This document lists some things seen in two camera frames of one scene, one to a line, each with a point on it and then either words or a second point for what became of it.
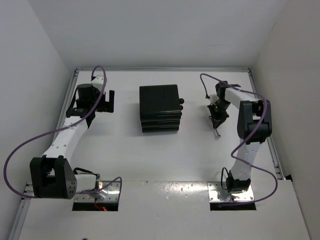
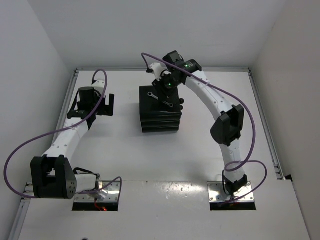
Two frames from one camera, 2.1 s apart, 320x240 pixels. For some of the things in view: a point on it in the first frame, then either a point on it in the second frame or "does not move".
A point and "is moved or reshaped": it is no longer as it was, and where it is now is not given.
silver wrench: (216, 134) is moved or reshaped
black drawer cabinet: (160, 108) does not move
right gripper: (218, 119) to (164, 95)
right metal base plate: (217, 194) does not move
